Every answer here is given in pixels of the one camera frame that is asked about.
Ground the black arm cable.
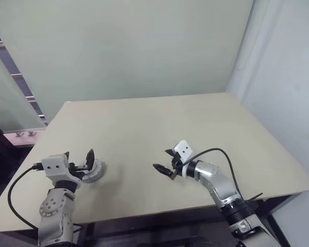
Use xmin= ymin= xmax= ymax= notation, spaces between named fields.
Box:
xmin=7 ymin=162 xmax=44 ymax=231
xmin=181 ymin=147 xmax=244 ymax=204

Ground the dark slatted strip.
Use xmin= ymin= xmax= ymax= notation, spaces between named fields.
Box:
xmin=0 ymin=22 xmax=49 ymax=127

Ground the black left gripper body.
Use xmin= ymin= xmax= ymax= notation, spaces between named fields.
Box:
xmin=67 ymin=161 xmax=91 ymax=180

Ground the small grey round object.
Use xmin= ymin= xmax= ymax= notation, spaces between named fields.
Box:
xmin=81 ymin=164 xmax=107 ymax=184

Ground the black furniture piece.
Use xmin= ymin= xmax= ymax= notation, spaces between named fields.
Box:
xmin=0 ymin=120 xmax=35 ymax=208

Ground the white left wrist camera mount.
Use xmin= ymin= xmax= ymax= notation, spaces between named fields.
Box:
xmin=40 ymin=153 xmax=83 ymax=186

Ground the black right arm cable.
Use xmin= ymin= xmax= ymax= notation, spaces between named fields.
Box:
xmin=181 ymin=147 xmax=244 ymax=204

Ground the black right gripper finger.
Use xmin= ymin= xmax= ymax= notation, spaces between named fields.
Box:
xmin=152 ymin=163 xmax=176 ymax=179
xmin=164 ymin=148 xmax=181 ymax=161

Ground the frosted glass panel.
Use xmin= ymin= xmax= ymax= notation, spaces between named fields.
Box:
xmin=0 ymin=43 xmax=47 ymax=134

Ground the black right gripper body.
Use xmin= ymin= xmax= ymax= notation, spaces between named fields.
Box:
xmin=169 ymin=153 xmax=187 ymax=180

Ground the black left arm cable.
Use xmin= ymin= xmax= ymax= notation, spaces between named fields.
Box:
xmin=7 ymin=162 xmax=44 ymax=231

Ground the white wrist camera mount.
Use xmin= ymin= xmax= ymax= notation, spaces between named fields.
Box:
xmin=40 ymin=153 xmax=83 ymax=186
xmin=173 ymin=140 xmax=196 ymax=178

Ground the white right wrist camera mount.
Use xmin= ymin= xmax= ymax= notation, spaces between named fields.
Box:
xmin=173 ymin=140 xmax=196 ymax=178

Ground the black cable tie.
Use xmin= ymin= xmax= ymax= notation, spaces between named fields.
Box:
xmin=246 ymin=191 xmax=264 ymax=204

